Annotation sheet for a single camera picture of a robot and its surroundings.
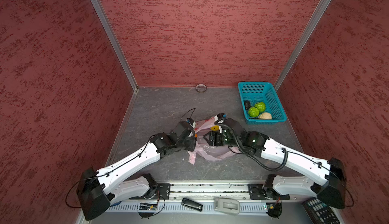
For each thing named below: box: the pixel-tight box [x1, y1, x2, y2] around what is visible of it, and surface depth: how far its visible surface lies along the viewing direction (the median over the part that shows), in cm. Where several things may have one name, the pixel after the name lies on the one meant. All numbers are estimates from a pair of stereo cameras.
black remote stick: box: [181, 197, 204, 213], surface depth 70 cm
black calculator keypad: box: [301, 197, 340, 224], surface depth 68 cm
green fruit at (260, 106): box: [254, 101, 266, 113], surface depth 103 cm
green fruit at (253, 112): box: [248, 106, 260, 118], surface depth 102 cm
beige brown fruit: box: [258, 112, 273, 120], surface depth 101 cm
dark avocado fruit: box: [244, 100, 251, 110], surface depth 106 cm
